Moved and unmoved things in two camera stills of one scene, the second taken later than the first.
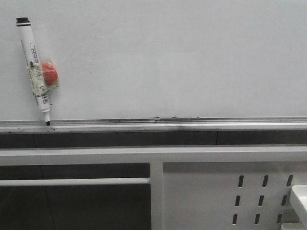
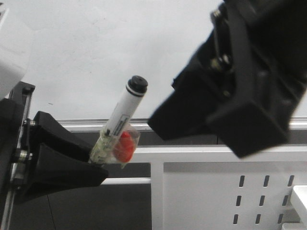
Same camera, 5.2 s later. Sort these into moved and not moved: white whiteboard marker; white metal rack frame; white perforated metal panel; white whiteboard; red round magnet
Moved: red round magnet; white whiteboard marker
Not moved: white perforated metal panel; white metal rack frame; white whiteboard
